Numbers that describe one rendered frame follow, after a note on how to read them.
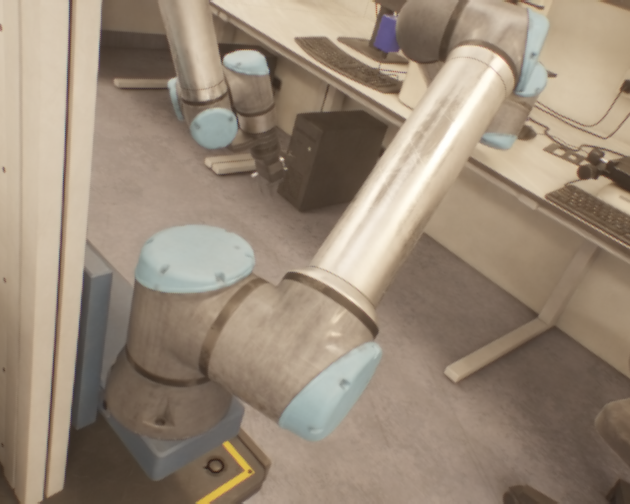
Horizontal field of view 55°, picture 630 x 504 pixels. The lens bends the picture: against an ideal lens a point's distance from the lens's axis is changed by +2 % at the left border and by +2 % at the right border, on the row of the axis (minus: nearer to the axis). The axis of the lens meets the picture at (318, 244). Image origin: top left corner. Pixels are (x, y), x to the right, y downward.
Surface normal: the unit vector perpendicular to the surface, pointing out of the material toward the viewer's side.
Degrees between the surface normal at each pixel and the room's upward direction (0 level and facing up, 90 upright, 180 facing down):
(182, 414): 70
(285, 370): 57
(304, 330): 39
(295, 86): 90
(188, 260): 5
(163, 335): 93
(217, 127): 94
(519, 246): 90
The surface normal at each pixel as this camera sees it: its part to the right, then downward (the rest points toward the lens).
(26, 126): -0.68, 0.22
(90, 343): 0.69, 0.53
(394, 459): 0.26, -0.82
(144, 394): -0.22, 0.11
